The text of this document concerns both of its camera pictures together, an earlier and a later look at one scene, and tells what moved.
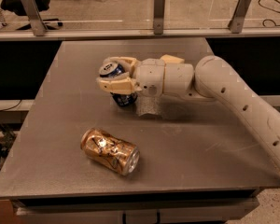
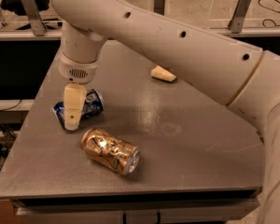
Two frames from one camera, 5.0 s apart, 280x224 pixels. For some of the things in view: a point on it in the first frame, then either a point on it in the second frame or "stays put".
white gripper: (150, 76) → (77, 71)
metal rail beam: (133, 33) stays put
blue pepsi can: (112, 69) → (92, 105)
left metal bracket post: (33, 12) stays put
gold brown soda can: (120, 155) stays put
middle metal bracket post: (159, 11) stays put
